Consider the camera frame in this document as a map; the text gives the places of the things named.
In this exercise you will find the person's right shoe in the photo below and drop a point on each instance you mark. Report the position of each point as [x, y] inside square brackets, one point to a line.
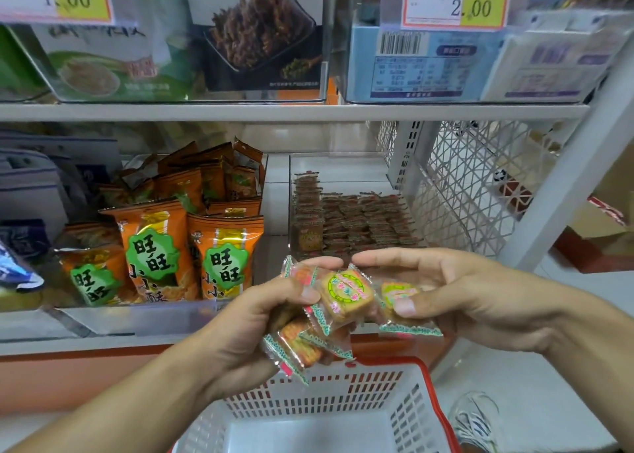
[475, 420]

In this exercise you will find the brown cardboard box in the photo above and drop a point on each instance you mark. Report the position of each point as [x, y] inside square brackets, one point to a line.
[604, 225]

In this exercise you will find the bundle of snack packets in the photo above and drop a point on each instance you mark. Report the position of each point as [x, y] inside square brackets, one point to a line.
[406, 309]
[327, 314]

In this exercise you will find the black product box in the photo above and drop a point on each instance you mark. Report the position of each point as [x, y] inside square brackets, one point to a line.
[258, 36]

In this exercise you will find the white metal shelf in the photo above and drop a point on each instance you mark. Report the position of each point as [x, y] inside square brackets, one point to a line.
[297, 111]

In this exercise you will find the green white product box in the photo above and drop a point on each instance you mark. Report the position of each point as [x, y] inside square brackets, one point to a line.
[114, 56]

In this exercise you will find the clear plastic shelf front guard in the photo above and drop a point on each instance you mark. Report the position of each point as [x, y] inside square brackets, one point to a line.
[119, 319]

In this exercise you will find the person's right hand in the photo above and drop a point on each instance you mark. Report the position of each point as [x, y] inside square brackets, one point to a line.
[485, 294]

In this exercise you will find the person's left hand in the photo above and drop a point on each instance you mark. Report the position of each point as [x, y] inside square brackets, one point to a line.
[243, 339]

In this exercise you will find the blue product box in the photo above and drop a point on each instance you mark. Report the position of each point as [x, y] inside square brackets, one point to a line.
[426, 61]

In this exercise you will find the dark green product bag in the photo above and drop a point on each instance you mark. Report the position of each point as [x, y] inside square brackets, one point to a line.
[18, 66]

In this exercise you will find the group of orange snack bags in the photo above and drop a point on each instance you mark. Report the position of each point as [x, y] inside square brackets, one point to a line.
[163, 245]

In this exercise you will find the orange shelf base panel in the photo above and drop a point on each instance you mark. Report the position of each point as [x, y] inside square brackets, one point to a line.
[79, 378]

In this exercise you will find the white basket with red rim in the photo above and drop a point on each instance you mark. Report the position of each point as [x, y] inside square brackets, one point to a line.
[396, 408]

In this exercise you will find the row of small snack packets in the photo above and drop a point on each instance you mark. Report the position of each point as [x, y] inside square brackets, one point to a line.
[347, 220]

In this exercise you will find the white perforated side panel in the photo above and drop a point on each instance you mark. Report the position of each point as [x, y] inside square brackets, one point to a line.
[475, 185]

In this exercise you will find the blue white snack bag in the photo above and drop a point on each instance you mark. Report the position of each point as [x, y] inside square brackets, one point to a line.
[18, 267]

